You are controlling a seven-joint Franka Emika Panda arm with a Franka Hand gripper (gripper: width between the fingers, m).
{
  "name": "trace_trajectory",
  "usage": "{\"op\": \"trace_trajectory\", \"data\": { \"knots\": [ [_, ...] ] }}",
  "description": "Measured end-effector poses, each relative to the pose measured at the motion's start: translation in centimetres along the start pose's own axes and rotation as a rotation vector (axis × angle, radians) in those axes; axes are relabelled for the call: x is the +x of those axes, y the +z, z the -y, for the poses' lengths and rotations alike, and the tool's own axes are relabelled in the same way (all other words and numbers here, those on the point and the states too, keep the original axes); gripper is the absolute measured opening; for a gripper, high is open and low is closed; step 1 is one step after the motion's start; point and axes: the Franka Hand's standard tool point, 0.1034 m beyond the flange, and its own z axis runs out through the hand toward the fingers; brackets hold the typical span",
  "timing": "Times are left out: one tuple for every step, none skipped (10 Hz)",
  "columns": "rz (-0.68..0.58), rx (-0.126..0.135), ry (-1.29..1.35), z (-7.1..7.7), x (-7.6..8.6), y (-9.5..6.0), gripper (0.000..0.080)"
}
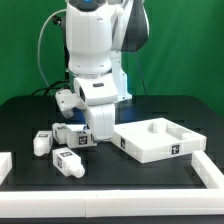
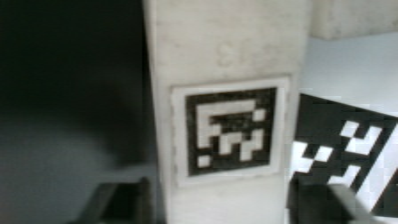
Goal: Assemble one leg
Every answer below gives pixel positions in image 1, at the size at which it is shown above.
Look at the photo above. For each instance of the white sheet with tags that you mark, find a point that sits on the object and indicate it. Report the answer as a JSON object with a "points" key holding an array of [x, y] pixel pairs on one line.
{"points": [[77, 127]]}

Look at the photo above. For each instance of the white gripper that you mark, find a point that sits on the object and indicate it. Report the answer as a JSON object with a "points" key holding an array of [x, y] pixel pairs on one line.
{"points": [[100, 118]]}

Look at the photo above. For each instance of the white obstacle fence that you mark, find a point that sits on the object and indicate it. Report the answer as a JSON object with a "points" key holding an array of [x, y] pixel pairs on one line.
{"points": [[115, 203]]}

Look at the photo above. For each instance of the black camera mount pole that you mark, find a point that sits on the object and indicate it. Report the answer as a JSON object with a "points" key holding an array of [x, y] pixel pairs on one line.
{"points": [[61, 22]]}

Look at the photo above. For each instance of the white square table top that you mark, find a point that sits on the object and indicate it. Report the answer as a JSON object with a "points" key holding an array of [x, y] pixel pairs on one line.
{"points": [[156, 139]]}

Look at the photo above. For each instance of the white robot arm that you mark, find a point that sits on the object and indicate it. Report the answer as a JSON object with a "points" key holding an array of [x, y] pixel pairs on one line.
{"points": [[94, 30]]}

